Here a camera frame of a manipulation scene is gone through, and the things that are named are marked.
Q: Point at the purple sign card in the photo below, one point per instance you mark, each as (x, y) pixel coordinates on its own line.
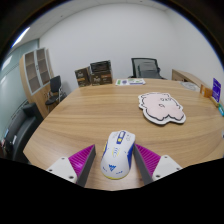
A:
(216, 90)

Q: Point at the black leather armchair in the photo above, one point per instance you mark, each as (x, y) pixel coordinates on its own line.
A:
(21, 130)

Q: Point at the white round printed mat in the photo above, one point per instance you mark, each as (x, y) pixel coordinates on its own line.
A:
(190, 86)

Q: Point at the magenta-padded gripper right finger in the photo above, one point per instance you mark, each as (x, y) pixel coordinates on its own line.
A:
(166, 165)

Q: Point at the long ceiling light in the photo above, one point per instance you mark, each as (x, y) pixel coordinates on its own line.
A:
(21, 36)

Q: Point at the orange box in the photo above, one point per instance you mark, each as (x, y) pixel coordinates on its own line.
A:
(206, 91)

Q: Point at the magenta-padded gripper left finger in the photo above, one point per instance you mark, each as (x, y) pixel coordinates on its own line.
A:
(60, 167)

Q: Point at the pink cartoon-shaped mouse pad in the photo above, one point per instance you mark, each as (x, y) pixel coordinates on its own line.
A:
(161, 108)

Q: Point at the green purple sticker sheet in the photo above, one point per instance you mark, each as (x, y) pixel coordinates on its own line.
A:
(130, 82)

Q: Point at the black cardboard box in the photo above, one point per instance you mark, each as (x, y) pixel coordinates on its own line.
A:
(100, 66)

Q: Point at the small black chair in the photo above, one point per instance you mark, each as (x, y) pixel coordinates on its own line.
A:
(55, 91)

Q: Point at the white blue yellow computer mouse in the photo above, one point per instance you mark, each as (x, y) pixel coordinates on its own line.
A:
(117, 156)

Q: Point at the small dark brown box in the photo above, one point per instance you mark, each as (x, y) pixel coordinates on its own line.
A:
(82, 77)

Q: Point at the wooden shelf unit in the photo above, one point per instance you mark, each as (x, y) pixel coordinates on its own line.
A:
(33, 75)

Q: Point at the wooden side desk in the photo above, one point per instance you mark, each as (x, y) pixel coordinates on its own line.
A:
(185, 76)

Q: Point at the black mesh office chair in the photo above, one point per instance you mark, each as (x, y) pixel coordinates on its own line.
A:
(148, 69)

